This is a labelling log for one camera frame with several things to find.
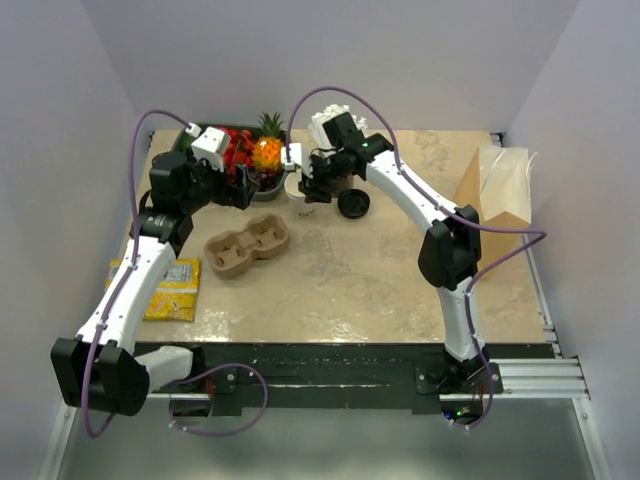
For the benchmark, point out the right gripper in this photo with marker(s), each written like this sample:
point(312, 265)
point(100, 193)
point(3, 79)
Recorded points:
point(315, 195)

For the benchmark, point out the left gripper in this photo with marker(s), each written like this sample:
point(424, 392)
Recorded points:
point(239, 195)

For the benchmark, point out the white paper cup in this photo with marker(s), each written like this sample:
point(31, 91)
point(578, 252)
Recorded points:
point(296, 198)

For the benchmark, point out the black cup lid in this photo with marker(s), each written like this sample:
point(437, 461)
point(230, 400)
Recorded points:
point(353, 203)

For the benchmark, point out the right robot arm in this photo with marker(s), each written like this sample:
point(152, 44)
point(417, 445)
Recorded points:
point(451, 246)

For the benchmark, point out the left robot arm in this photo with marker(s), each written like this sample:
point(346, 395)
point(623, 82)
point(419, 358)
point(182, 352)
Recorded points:
point(97, 369)

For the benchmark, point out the dark grapes bunch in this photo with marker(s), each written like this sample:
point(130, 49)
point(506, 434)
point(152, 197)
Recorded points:
point(267, 180)

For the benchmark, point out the toy pineapple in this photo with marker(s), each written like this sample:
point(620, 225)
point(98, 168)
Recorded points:
point(266, 153)

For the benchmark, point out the white paper straws bundle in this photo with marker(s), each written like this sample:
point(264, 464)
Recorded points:
point(316, 130)

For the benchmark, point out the brown cardboard cup carrier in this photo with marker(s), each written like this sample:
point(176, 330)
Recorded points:
point(232, 253)

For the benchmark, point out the dark green fruit tray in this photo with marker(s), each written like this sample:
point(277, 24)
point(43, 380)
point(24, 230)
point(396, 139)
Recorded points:
point(242, 154)

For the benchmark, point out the yellow snack bag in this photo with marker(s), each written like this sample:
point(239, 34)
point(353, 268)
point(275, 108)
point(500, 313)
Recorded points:
point(176, 294)

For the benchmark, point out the brown paper bag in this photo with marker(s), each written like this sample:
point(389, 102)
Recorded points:
point(497, 184)

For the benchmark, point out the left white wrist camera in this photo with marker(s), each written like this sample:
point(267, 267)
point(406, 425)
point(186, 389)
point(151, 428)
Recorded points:
point(211, 146)

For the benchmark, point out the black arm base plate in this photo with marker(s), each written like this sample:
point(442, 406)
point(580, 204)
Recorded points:
point(405, 376)

